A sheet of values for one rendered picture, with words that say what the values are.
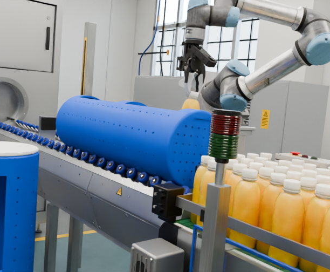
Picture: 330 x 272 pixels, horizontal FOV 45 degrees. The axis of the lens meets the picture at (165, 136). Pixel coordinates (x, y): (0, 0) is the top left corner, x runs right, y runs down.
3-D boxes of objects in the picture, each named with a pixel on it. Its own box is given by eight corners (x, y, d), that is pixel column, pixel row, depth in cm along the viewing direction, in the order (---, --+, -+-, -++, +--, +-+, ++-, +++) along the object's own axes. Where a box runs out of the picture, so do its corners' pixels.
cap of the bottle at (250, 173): (259, 177, 105) (259, 170, 105) (254, 179, 102) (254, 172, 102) (245, 175, 107) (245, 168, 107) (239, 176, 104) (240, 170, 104)
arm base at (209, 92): (218, 85, 207) (229, 72, 200) (231, 108, 201) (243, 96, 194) (196, 85, 198) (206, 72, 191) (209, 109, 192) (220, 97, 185)
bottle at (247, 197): (259, 244, 108) (266, 177, 106) (249, 252, 102) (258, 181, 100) (234, 237, 111) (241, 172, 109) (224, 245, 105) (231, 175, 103)
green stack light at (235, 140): (221, 153, 90) (223, 131, 89) (243, 158, 85) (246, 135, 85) (201, 154, 86) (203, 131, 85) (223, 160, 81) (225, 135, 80)
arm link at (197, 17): (211, -3, 146) (187, -5, 146) (208, 28, 147) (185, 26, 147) (210, 2, 154) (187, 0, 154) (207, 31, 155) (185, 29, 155)
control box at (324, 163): (287, 178, 153) (290, 151, 152) (337, 190, 138) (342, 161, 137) (272, 179, 147) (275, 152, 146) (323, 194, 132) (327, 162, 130)
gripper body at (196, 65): (189, 73, 159) (192, 42, 158) (205, 74, 153) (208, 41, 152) (175, 71, 155) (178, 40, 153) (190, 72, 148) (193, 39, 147)
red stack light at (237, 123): (223, 131, 89) (225, 114, 89) (246, 135, 85) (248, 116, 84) (203, 131, 85) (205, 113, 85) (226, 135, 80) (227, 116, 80)
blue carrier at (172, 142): (100, 151, 219) (108, 99, 217) (218, 189, 152) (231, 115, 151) (50, 147, 200) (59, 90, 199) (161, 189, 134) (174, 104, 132)
